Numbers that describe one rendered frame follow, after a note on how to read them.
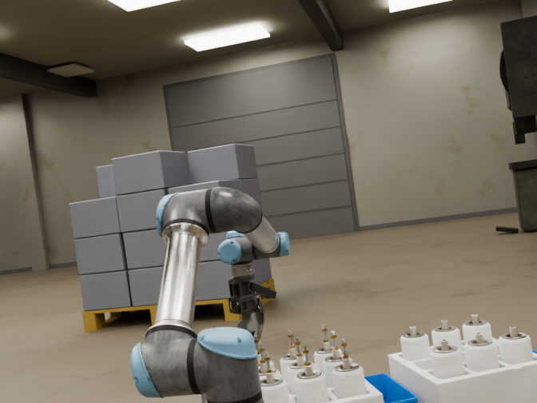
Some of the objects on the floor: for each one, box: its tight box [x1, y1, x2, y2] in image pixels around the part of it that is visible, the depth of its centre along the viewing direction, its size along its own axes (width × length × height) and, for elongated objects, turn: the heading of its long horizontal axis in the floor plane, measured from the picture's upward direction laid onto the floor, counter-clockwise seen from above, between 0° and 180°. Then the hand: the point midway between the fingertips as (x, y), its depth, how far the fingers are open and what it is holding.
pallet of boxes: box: [70, 144, 276, 332], centre depth 477 cm, size 123×82×122 cm
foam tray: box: [388, 337, 537, 403], centre depth 207 cm, size 39×39×18 cm
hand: (256, 334), depth 209 cm, fingers open, 3 cm apart
